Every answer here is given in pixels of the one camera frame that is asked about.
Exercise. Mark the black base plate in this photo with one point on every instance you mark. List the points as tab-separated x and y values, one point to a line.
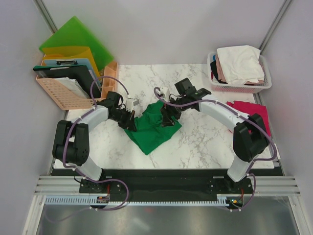
164	184

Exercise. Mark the green plastic folder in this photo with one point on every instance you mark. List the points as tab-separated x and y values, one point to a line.
75	33

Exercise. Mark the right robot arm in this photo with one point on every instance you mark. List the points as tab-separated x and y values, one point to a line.
250	138

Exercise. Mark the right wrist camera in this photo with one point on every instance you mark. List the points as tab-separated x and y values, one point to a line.
163	93

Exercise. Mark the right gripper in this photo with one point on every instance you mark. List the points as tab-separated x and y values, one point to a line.
167	112

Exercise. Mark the yellow plastic folder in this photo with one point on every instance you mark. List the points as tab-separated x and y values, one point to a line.
68	52

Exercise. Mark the peach file organizer basket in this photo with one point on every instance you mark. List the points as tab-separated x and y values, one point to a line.
66	99

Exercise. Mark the white cable duct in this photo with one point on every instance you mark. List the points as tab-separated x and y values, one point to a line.
93	200

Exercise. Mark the white laundry basket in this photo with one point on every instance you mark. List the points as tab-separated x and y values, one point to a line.
239	89

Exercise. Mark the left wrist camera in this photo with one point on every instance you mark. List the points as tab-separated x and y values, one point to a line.
130	103

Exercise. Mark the white t shirt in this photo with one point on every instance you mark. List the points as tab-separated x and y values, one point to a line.
240	62

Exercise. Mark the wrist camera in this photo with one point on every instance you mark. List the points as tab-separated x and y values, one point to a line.
163	93
130	103

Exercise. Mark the black binder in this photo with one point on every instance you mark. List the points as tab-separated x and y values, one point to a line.
78	75

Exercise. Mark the red t shirt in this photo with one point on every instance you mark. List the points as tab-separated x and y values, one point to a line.
252	108

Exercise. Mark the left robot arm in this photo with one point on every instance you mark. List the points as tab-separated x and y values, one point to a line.
71	142

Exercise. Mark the pink t shirt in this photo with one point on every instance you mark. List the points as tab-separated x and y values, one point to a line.
222	79

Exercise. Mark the black t shirt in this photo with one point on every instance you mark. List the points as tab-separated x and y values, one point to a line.
213	66

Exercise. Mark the blue clipboard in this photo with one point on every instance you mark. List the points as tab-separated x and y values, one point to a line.
73	61

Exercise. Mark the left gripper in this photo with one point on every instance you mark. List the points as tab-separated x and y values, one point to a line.
129	124

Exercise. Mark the green t shirt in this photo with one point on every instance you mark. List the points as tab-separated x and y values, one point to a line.
149	133

